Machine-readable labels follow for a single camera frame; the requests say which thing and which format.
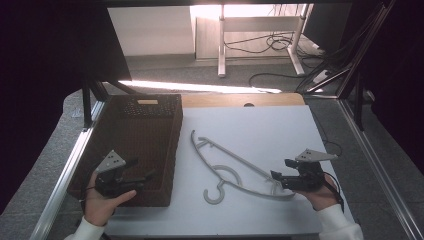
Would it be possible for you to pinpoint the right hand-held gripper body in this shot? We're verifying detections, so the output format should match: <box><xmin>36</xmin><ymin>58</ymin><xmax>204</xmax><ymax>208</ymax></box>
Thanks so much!
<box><xmin>280</xmin><ymin>148</ymin><xmax>339</xmax><ymax>193</ymax></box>

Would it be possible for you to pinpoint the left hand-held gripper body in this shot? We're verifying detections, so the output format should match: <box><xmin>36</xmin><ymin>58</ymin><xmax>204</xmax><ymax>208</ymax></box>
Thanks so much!
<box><xmin>94</xmin><ymin>149</ymin><xmax>138</xmax><ymax>198</ymax></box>

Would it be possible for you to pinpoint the grey plastic clothes hanger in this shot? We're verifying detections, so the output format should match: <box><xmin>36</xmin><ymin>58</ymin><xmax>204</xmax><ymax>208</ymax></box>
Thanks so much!
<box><xmin>190</xmin><ymin>129</ymin><xmax>296</xmax><ymax>206</ymax></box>

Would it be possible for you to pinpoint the person's right hand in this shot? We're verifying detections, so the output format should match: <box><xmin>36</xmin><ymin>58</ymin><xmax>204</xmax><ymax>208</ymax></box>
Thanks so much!
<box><xmin>293</xmin><ymin>174</ymin><xmax>340</xmax><ymax>212</ymax></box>

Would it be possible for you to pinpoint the person's left hand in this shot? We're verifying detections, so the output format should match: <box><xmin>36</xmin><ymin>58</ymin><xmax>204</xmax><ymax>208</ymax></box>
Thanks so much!
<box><xmin>81</xmin><ymin>172</ymin><xmax>138</xmax><ymax>228</ymax></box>

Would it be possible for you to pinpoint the brown woven basket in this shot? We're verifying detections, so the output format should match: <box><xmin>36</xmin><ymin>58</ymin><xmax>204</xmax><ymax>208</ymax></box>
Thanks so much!
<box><xmin>66</xmin><ymin>93</ymin><xmax>184</xmax><ymax>208</ymax></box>

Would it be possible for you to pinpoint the white table mat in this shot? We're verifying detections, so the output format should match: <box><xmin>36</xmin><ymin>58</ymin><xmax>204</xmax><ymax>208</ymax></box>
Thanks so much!
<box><xmin>104</xmin><ymin>105</ymin><xmax>356</xmax><ymax>239</ymax></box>

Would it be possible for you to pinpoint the black metal stand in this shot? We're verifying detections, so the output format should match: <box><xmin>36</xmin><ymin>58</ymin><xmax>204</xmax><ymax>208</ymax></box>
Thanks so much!
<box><xmin>294</xmin><ymin>0</ymin><xmax>398</xmax><ymax>132</ymax></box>
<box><xmin>80</xmin><ymin>77</ymin><xmax>138</xmax><ymax>130</ymax></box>

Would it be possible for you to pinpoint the dark curtain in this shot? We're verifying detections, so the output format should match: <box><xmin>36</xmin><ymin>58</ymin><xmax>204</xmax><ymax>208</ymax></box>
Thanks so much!
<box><xmin>0</xmin><ymin>0</ymin><xmax>133</xmax><ymax>215</ymax></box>
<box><xmin>346</xmin><ymin>0</ymin><xmax>424</xmax><ymax>168</ymax></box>

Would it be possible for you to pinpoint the white cabinet panel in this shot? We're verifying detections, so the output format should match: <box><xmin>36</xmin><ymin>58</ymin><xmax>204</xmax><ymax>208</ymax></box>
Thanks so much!
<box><xmin>106</xmin><ymin>5</ymin><xmax>196</xmax><ymax>57</ymax></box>

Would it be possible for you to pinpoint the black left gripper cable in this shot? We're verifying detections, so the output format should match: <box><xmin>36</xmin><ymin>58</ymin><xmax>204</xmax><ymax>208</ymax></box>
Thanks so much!
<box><xmin>79</xmin><ymin>166</ymin><xmax>98</xmax><ymax>215</ymax></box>

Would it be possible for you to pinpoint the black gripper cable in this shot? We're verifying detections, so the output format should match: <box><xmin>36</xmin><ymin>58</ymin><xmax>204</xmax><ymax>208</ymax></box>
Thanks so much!
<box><xmin>320</xmin><ymin>171</ymin><xmax>345</xmax><ymax>212</ymax></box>
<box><xmin>79</xmin><ymin>166</ymin><xmax>98</xmax><ymax>215</ymax></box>

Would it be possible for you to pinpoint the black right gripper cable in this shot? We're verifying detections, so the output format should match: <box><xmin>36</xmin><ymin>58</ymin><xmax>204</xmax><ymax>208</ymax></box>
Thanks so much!
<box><xmin>320</xmin><ymin>171</ymin><xmax>345</xmax><ymax>212</ymax></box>

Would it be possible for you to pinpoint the thin black cable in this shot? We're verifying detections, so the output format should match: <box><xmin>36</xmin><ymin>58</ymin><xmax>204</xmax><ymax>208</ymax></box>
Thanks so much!
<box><xmin>310</xmin><ymin>109</ymin><xmax>344</xmax><ymax>158</ymax></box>

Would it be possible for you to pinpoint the aluminium frame rail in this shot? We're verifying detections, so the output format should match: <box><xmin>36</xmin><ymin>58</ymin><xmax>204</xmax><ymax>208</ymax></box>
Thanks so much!
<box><xmin>29</xmin><ymin>99</ymin><xmax>108</xmax><ymax>240</ymax></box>
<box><xmin>335</xmin><ymin>97</ymin><xmax>424</xmax><ymax>240</ymax></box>

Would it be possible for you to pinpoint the black floor cable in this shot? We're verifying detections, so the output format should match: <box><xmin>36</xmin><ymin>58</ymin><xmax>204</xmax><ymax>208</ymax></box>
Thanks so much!
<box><xmin>248</xmin><ymin>72</ymin><xmax>303</xmax><ymax>89</ymax></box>

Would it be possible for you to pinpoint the tangle of black floor cables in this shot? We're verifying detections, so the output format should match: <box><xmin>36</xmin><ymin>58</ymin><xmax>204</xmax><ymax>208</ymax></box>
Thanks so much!
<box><xmin>223</xmin><ymin>31</ymin><xmax>323</xmax><ymax>57</ymax></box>

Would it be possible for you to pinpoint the white metal desk frame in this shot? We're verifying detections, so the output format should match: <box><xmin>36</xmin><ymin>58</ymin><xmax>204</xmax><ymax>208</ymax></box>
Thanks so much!
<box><xmin>217</xmin><ymin>3</ymin><xmax>315</xmax><ymax>79</ymax></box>

